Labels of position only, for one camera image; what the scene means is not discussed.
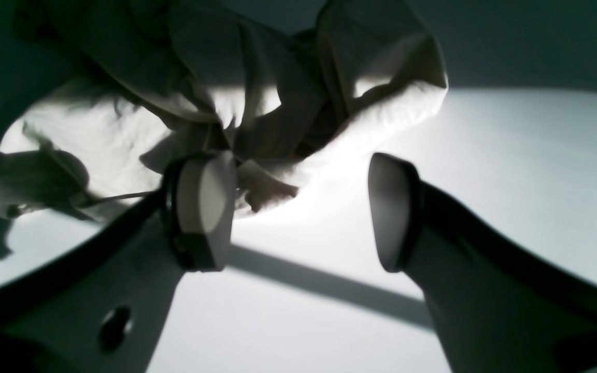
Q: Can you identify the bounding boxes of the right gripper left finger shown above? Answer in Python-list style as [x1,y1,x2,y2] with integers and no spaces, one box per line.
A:
[0,151,237,372]

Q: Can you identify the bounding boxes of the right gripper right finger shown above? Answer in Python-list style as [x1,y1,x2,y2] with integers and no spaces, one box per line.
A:
[368,153,597,372]

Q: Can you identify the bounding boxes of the beige t-shirt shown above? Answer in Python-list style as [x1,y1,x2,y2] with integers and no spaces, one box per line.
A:
[0,1,449,222]

